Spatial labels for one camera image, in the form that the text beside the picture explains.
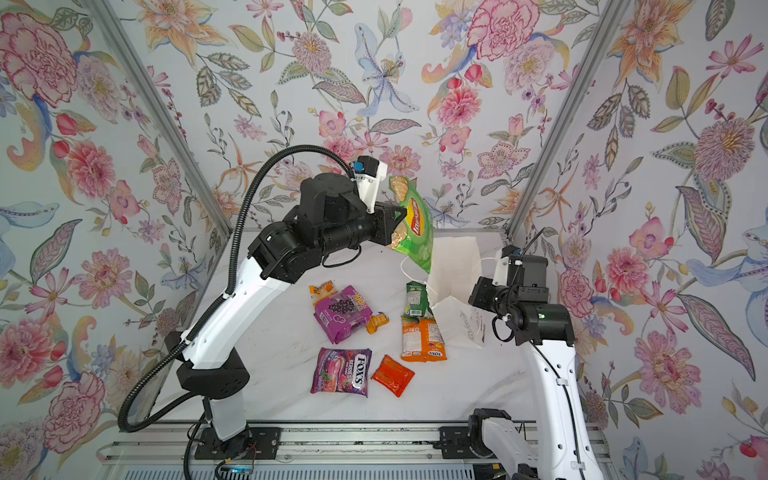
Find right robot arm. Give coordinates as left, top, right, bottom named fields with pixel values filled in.
left=468, top=277, right=604, bottom=479

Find purple Fox's candy bag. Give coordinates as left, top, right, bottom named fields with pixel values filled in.
left=310, top=348, right=372, bottom=397

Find right aluminium frame post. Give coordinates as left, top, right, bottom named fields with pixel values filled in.
left=505, top=1, right=627, bottom=241

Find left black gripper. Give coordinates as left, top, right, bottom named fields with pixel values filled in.
left=316, top=202, right=411, bottom=259

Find white paper gift bag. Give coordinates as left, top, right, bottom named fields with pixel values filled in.
left=426, top=236, right=505, bottom=349

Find purple berry biscuit pack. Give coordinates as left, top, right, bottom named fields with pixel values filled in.
left=314, top=286, right=373, bottom=344

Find green snack pack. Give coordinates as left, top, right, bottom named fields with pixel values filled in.
left=403, top=281, right=431, bottom=318

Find orange wrapped snack piece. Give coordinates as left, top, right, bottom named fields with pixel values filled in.
left=366, top=313, right=390, bottom=335

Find orange snack pack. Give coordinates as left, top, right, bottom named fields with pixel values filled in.
left=400, top=316, right=447, bottom=363

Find left black corrugated cable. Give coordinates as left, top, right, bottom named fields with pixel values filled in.
left=117, top=144, right=356, bottom=433

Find aluminium frame post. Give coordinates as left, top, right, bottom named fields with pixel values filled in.
left=505, top=1, right=627, bottom=241
left=84, top=1, right=232, bottom=237

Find left aluminium frame post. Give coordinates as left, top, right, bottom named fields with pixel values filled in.
left=84, top=1, right=232, bottom=237

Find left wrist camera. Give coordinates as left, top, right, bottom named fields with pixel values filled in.
left=352, top=156, right=388, bottom=214

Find orange small candy packet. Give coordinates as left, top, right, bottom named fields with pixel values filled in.
left=309, top=280, right=337, bottom=306

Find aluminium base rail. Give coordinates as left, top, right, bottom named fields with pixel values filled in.
left=95, top=421, right=613, bottom=466

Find green Lays chips bag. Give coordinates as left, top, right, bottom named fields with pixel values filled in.
left=389, top=176, right=434, bottom=273

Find red small snack packet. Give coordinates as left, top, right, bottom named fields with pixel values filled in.
left=371, top=355, right=415, bottom=398

